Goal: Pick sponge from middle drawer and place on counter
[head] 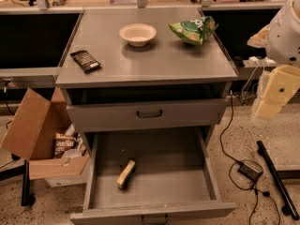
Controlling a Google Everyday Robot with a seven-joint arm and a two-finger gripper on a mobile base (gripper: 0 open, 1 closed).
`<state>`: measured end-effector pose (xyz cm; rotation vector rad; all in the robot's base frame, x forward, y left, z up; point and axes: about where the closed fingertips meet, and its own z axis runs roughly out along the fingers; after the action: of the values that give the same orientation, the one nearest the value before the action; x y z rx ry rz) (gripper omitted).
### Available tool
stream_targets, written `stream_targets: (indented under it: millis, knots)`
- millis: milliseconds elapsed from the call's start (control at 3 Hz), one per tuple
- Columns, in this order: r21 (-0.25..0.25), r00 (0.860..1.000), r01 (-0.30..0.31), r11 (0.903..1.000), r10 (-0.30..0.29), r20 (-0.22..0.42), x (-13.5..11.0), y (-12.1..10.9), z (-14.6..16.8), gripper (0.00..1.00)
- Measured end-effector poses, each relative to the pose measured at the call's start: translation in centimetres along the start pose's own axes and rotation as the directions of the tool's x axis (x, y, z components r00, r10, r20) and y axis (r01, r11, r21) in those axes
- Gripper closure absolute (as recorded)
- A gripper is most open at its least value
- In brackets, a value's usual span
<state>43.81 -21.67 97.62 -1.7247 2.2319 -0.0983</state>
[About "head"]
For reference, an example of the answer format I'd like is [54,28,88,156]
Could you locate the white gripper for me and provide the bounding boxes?
[247,25,300,127]

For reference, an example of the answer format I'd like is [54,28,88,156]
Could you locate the yellow green sponge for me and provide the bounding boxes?
[117,160,136,189]

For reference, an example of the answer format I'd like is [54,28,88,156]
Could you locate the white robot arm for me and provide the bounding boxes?
[247,0,300,126]

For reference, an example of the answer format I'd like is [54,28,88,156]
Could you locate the grey upper closed drawer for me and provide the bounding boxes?
[67,98,226,132]

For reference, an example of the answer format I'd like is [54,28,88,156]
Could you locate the grey drawer cabinet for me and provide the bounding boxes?
[55,7,239,225]

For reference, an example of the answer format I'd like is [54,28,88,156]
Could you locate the grey open middle drawer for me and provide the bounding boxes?
[70,127,235,225]

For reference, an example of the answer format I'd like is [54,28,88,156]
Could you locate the white power strip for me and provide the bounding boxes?
[247,56,276,66]

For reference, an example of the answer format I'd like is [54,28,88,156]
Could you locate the green chip bag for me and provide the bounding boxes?
[169,16,218,46]

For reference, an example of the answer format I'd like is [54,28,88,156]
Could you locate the black power adapter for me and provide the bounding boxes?
[238,163,263,182]

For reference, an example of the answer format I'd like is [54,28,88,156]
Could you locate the white paper bowl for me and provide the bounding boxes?
[119,23,157,47]

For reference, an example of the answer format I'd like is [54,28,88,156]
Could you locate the black floor stand leg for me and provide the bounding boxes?
[257,141,300,220]

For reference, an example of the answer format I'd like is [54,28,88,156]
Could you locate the black snack bar packet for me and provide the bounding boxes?
[70,50,100,73]

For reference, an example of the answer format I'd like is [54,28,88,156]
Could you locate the white cup in box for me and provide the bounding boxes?
[62,149,82,158]

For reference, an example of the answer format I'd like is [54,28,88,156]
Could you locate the brown snack bag in box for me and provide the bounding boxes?
[53,133,75,158]

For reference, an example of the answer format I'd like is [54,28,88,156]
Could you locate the brown cardboard box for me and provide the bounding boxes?
[1,88,89,180]

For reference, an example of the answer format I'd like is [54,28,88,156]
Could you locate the black stand left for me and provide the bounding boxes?
[0,161,36,206]

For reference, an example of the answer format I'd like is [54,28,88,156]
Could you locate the black power cable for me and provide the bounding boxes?
[218,90,281,225]

